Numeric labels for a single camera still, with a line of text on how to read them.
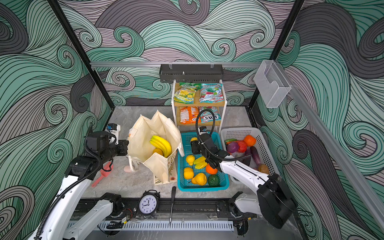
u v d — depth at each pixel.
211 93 0.76
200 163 0.86
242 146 0.90
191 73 0.95
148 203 0.73
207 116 0.90
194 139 0.83
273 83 0.79
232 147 0.87
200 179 0.78
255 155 0.90
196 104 0.76
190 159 0.87
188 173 0.81
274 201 0.40
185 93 0.76
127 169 0.87
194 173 0.81
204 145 0.61
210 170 0.82
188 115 0.91
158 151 0.89
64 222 0.39
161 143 0.89
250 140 0.92
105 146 0.55
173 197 0.77
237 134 0.96
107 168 0.56
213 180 0.78
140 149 0.81
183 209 0.74
